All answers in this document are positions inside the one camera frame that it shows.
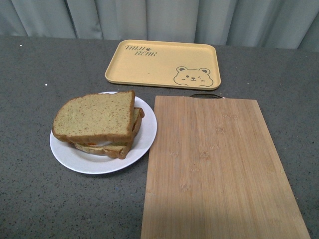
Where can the bread slice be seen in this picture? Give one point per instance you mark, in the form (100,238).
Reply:
(87,105)
(117,150)

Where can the white round plate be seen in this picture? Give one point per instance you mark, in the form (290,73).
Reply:
(79,161)

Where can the yellow bear tray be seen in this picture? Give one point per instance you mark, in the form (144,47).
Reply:
(165,64)

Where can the fake fried egg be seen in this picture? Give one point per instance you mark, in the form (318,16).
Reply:
(136,127)

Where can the bamboo cutting board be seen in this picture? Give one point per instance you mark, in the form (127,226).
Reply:
(214,173)

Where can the grey curtain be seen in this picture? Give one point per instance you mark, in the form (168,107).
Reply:
(290,24)

